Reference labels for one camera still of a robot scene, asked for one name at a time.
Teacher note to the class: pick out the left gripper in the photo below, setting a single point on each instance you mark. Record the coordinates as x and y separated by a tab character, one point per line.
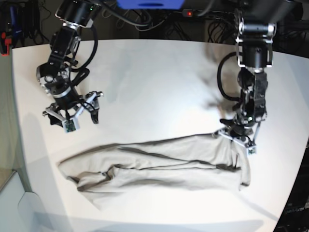
241	134

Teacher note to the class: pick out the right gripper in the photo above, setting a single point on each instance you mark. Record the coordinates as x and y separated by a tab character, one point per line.
89	103

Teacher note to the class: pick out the beige t-shirt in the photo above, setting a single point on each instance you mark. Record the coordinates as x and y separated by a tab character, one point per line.
194	162

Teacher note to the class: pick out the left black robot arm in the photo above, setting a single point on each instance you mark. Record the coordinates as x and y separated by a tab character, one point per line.
256	26

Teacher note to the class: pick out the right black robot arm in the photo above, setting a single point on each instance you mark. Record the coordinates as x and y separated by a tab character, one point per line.
60	76

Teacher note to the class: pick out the red and blue clamp tool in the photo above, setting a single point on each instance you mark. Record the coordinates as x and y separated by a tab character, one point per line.
7	26

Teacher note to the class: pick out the blue plastic bin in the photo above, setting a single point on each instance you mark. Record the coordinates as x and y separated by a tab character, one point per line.
150	4

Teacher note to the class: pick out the black power strip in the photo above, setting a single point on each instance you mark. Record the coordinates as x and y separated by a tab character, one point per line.
194	14

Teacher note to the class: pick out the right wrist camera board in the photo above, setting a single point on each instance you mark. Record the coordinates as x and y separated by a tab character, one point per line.
70	125

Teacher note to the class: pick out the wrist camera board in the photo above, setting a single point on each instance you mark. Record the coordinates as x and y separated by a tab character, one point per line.
252	150
70	125

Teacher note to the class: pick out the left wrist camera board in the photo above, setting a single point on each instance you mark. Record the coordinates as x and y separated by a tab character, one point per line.
252	150

